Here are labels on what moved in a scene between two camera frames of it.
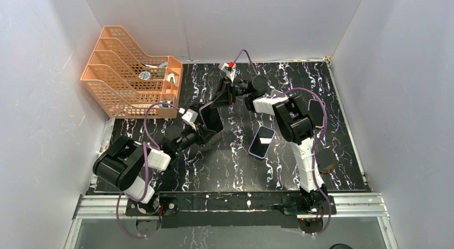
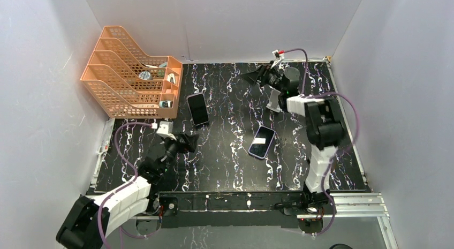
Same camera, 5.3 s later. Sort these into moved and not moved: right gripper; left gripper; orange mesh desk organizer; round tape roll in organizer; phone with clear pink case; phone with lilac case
Moved: left gripper; phone with clear pink case; right gripper
Not moved: phone with lilac case; round tape roll in organizer; orange mesh desk organizer
